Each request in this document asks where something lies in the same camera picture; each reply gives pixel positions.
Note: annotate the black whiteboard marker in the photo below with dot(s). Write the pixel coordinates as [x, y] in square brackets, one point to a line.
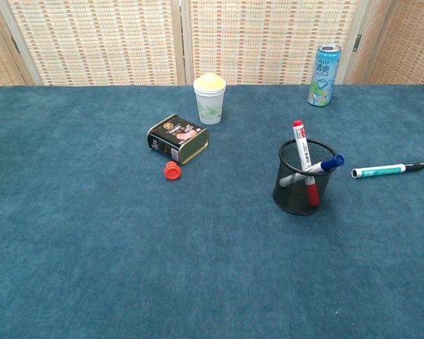
[381, 171]

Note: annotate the black mesh pen holder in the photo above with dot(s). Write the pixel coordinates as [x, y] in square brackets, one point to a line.
[289, 197]

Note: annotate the red whiteboard marker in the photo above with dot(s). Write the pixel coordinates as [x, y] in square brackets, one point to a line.
[301, 144]

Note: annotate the blue whiteboard marker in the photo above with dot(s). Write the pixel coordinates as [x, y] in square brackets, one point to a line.
[330, 163]

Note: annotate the red bottle cap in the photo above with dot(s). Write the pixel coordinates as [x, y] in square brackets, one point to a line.
[171, 171]

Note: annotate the black luncheon meat tin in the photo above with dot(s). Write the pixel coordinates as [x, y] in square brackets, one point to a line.
[176, 136]

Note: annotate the white paper cup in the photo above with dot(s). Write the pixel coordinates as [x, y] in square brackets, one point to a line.
[209, 109]

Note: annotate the yellow ball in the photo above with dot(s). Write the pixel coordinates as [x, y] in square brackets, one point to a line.
[209, 82]

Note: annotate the blue drink can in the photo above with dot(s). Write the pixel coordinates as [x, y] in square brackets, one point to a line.
[321, 81]

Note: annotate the blue table cloth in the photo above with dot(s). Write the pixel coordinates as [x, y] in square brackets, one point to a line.
[92, 247]

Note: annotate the dark metal screen hinge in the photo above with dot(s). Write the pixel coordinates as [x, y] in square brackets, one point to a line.
[356, 43]
[15, 45]

